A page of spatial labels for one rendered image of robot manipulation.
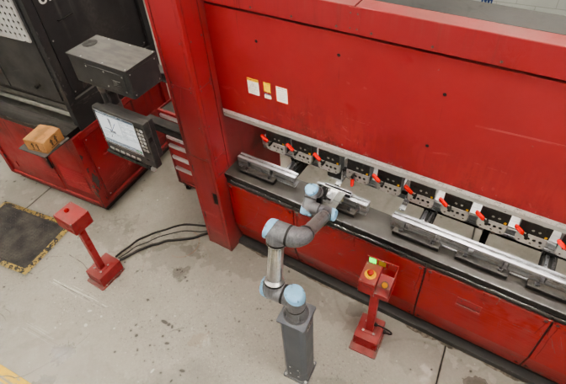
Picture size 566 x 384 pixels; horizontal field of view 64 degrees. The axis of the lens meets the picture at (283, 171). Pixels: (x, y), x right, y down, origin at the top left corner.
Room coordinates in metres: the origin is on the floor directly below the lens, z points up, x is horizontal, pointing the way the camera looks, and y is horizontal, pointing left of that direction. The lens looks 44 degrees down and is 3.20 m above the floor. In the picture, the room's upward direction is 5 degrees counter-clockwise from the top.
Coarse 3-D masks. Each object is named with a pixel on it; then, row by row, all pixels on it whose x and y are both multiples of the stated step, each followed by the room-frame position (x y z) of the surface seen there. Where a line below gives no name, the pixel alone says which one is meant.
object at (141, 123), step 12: (96, 108) 2.41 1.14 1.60; (108, 108) 2.39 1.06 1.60; (120, 108) 2.42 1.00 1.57; (132, 120) 2.24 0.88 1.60; (144, 120) 2.23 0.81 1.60; (144, 132) 2.19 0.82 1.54; (156, 132) 2.28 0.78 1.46; (108, 144) 2.43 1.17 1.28; (144, 144) 2.20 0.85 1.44; (156, 144) 2.26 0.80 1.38; (132, 156) 2.30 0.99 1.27; (144, 156) 2.23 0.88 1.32; (156, 156) 2.20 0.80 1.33
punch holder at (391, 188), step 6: (378, 174) 1.91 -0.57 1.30; (384, 174) 1.89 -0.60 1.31; (390, 174) 1.87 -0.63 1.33; (384, 180) 1.89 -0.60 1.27; (390, 180) 1.87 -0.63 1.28; (396, 180) 1.85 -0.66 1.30; (402, 180) 1.84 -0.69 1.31; (378, 186) 1.91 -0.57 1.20; (384, 186) 1.88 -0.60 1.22; (390, 186) 1.86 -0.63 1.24; (396, 186) 1.85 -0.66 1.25; (402, 186) 1.88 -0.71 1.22; (390, 192) 1.86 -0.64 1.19; (396, 192) 1.84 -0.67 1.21
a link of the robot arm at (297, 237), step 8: (320, 208) 1.75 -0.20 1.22; (328, 208) 1.74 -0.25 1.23; (320, 216) 1.64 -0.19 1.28; (328, 216) 1.67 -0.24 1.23; (336, 216) 1.72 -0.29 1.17; (312, 224) 1.55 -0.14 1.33; (320, 224) 1.58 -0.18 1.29; (288, 232) 1.44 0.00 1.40; (296, 232) 1.44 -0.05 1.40; (304, 232) 1.45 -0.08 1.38; (312, 232) 1.48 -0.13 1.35; (288, 240) 1.41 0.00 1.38; (296, 240) 1.41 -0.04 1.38; (304, 240) 1.42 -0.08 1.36
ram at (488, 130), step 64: (256, 64) 2.39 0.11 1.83; (320, 64) 2.14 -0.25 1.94; (384, 64) 1.94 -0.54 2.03; (448, 64) 1.77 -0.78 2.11; (320, 128) 2.14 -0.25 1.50; (384, 128) 1.92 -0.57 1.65; (448, 128) 1.73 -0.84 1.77; (512, 128) 1.57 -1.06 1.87; (448, 192) 1.68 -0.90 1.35; (512, 192) 1.51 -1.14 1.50
